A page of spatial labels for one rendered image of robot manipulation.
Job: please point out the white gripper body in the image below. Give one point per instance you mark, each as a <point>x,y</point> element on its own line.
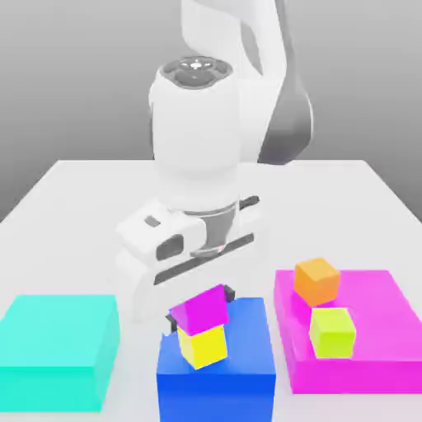
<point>244,260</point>

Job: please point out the small purple cube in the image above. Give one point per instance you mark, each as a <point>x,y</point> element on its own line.
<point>201,310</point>

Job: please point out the small orange cube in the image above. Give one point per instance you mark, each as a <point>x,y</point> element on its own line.
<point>315,280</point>

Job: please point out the small lime cube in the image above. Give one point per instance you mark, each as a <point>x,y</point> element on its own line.
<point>333,334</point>

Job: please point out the large blue box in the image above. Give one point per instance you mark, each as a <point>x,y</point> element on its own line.
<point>216,392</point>

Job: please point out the large cyan box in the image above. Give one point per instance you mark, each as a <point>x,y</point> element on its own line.
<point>52,336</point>

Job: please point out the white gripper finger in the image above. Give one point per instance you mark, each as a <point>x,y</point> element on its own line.
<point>230,293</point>
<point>172,323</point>

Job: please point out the large magenta box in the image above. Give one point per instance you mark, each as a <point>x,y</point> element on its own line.
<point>379,333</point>

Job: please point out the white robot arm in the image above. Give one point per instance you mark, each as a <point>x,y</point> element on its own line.
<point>194,132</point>

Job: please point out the small yellow cube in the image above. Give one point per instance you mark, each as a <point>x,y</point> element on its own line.
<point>204,349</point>

